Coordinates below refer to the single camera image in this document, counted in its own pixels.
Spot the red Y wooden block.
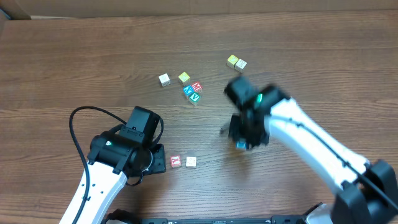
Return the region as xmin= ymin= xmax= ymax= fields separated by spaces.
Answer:
xmin=170 ymin=155 xmax=182 ymax=168

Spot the blue D wooden block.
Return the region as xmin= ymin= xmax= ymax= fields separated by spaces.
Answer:
xmin=236 ymin=141 xmax=248 ymax=150

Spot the plain cream wooden block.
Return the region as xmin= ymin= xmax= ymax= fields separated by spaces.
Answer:
xmin=186 ymin=156 xmax=197 ymax=168

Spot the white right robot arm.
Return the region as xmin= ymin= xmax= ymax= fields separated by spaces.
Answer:
xmin=224 ymin=84 xmax=397 ymax=223

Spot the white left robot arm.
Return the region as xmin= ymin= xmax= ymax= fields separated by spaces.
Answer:
xmin=60 ymin=131 xmax=166 ymax=223

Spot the green V wooden block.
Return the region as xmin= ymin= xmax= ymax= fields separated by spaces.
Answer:
xmin=188 ymin=93 xmax=201 ymax=106

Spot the red M wooden block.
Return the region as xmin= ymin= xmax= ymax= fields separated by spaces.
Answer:
xmin=191 ymin=82 xmax=203 ymax=93

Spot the blue X wooden block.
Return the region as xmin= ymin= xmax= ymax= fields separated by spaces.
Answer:
xmin=183 ymin=85 xmax=195 ymax=98

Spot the yellow top wooden block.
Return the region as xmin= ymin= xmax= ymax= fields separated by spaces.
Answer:
xmin=226 ymin=54 xmax=239 ymax=69

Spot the white picture wooden block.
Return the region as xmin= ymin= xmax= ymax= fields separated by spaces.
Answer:
xmin=159 ymin=73 xmax=171 ymax=86

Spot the yellow ring wooden block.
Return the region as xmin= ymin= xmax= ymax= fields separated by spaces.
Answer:
xmin=234 ymin=58 xmax=247 ymax=73

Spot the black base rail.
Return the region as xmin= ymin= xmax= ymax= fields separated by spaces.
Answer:
xmin=101 ymin=209 xmax=306 ymax=224

